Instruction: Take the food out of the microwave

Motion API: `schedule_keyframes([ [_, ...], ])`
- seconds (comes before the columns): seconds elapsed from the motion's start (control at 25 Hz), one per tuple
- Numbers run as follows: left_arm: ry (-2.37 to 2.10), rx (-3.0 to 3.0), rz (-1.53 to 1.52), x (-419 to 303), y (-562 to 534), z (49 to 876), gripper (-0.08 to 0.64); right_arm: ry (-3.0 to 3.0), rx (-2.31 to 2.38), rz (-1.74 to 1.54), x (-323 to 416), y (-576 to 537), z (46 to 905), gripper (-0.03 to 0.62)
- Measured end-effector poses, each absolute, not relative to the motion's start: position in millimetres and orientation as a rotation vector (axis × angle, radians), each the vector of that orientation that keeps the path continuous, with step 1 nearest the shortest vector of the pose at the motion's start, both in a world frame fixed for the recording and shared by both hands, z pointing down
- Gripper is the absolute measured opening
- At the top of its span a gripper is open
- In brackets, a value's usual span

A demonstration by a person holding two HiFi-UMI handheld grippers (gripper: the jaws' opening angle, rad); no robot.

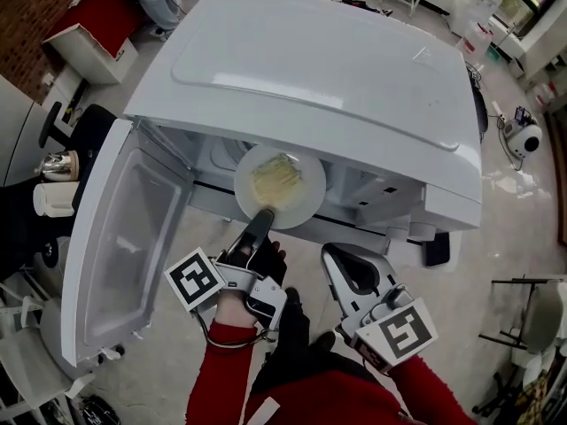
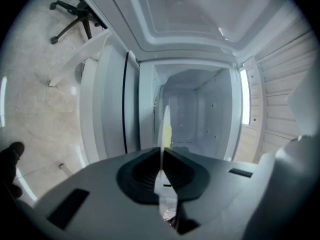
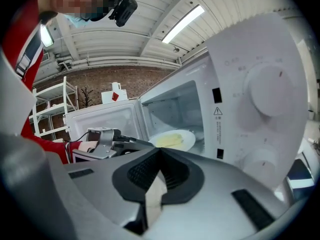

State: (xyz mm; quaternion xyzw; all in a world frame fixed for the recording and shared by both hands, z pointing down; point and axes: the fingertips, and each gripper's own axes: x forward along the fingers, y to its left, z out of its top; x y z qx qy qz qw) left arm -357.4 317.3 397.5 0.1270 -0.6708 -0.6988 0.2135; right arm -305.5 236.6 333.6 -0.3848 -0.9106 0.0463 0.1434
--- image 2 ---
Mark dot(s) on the white plate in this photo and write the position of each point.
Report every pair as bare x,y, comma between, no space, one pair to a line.
165,124

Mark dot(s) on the black office chair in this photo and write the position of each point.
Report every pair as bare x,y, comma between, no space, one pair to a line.
80,16

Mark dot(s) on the white table frame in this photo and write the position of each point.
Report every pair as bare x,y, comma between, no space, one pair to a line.
75,56

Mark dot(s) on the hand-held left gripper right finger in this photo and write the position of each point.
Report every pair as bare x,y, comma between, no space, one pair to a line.
215,184

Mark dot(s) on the white microwave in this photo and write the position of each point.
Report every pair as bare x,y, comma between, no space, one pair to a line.
200,66

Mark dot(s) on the person's left hand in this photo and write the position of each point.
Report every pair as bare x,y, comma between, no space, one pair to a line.
11,169

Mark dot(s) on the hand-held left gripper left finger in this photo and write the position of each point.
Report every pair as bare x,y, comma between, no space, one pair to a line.
100,199

